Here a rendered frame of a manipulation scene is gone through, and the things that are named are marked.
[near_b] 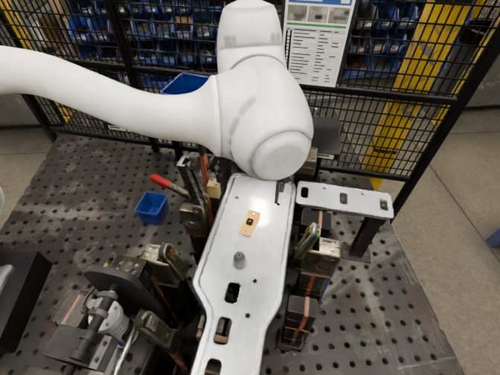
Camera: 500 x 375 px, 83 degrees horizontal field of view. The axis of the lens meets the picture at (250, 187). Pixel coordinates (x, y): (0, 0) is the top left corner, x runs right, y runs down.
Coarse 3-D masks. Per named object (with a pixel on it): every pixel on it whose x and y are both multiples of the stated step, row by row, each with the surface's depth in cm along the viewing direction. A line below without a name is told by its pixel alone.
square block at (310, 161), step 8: (312, 152) 94; (312, 160) 92; (304, 168) 93; (312, 168) 93; (296, 176) 97; (304, 176) 97; (296, 184) 100; (304, 192) 102; (296, 208) 114; (304, 208) 109; (296, 216) 115; (296, 224) 117
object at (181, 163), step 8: (184, 160) 68; (184, 168) 67; (192, 168) 71; (200, 168) 69; (184, 176) 70; (192, 176) 73; (192, 184) 71; (200, 184) 76; (192, 192) 74; (200, 192) 77; (192, 200) 76; (200, 200) 76
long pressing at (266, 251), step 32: (256, 192) 90; (288, 192) 90; (224, 224) 82; (288, 224) 82; (224, 256) 75; (256, 256) 75; (224, 288) 69; (256, 288) 69; (256, 320) 64; (224, 352) 60; (256, 352) 60
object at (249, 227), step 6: (252, 210) 84; (246, 216) 83; (252, 216) 83; (258, 216) 82; (246, 222) 80; (252, 222) 81; (240, 228) 80; (246, 228) 80; (252, 228) 80; (246, 234) 79
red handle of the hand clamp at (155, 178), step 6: (156, 174) 75; (156, 180) 74; (162, 180) 75; (168, 180) 76; (162, 186) 76; (168, 186) 75; (174, 186) 76; (180, 192) 76; (186, 192) 77; (186, 198) 78
